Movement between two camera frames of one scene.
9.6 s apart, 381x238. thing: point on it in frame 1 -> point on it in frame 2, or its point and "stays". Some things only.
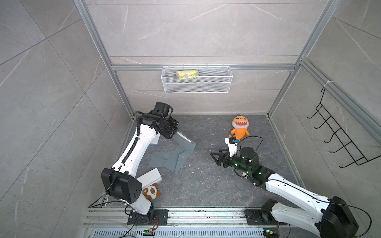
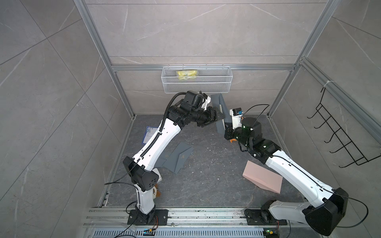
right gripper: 225,155 -> 228,131
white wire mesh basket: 197,80 stays
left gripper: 173,123 -> 212,119
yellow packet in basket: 186,74 stays
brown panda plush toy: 152,192 stays
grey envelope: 177,158 stays
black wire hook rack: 346,142 stays
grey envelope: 184,142 -> 218,101
